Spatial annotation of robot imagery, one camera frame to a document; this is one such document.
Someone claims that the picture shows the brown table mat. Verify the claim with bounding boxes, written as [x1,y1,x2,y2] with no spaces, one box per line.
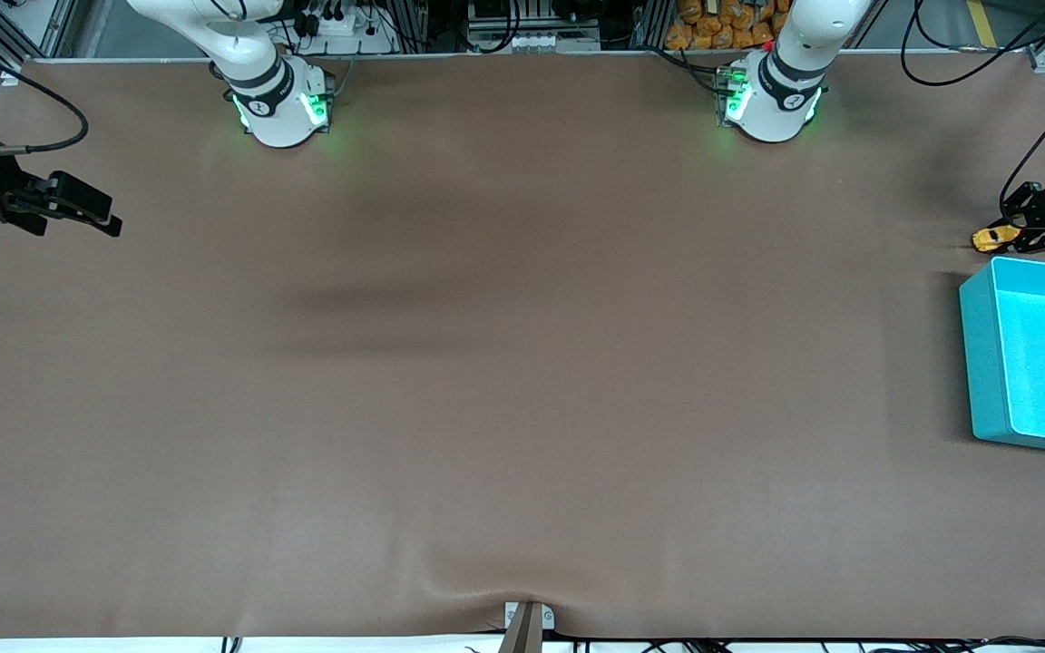
[0,53,1045,640]

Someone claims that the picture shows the white power strip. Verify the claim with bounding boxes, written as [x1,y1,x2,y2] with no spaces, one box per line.
[298,7,398,55]

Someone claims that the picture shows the metal table clamp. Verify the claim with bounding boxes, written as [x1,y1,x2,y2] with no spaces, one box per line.
[497,600,556,653]

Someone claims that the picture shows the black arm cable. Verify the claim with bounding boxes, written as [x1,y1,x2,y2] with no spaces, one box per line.
[0,25,91,158]
[901,0,1045,219]

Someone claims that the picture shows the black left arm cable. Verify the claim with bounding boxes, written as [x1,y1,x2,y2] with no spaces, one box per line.
[901,0,1045,219]

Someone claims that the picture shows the white terminal block device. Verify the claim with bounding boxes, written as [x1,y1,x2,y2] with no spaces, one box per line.
[466,25,602,55]

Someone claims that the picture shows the pile of orange packets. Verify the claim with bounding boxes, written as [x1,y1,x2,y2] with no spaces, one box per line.
[665,0,782,52]

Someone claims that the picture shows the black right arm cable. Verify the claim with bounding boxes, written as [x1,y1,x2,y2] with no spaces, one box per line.
[0,25,91,158]

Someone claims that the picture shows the teal plastic storage bin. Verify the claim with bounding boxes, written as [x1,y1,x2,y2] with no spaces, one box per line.
[959,256,1045,458]

